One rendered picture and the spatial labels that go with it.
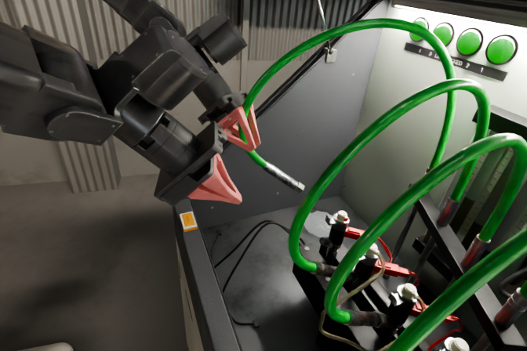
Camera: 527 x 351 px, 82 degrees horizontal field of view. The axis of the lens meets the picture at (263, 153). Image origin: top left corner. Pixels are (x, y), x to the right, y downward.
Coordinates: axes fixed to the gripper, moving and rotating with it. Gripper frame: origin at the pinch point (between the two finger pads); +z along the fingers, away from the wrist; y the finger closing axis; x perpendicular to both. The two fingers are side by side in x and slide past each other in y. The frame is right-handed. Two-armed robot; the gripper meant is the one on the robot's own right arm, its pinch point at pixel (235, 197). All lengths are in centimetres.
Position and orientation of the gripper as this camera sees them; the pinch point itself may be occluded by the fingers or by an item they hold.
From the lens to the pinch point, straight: 42.1
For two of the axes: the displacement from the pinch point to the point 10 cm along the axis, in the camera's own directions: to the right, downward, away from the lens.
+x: -1.3, -5.2, 8.4
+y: 7.5, -6.0, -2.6
